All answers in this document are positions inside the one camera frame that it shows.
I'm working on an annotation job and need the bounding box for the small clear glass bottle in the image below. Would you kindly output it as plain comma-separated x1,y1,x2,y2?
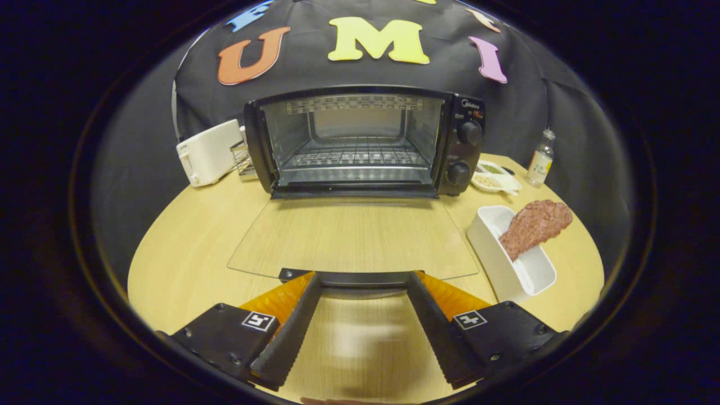
526,129,556,188

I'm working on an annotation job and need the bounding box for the white rectangular tray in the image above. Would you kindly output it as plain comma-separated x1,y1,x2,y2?
467,205,557,304

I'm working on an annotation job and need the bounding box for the brown roasted meat piece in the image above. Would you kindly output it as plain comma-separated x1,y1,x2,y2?
499,200,573,262

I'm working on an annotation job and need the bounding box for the metal wire rack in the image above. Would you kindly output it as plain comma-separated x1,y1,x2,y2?
229,139,259,181

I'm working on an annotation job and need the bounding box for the black toaster oven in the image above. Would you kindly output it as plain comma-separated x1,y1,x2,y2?
227,84,486,290

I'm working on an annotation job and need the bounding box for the white divided condiment dish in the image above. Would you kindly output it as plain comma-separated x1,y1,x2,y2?
471,160,523,196

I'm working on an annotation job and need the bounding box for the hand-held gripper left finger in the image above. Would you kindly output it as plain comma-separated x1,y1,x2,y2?
157,272,322,393

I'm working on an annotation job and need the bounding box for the white bread toaster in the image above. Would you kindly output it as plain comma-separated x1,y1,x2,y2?
176,119,245,188

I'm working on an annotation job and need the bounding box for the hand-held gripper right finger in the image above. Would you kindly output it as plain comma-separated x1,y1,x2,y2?
407,271,569,390

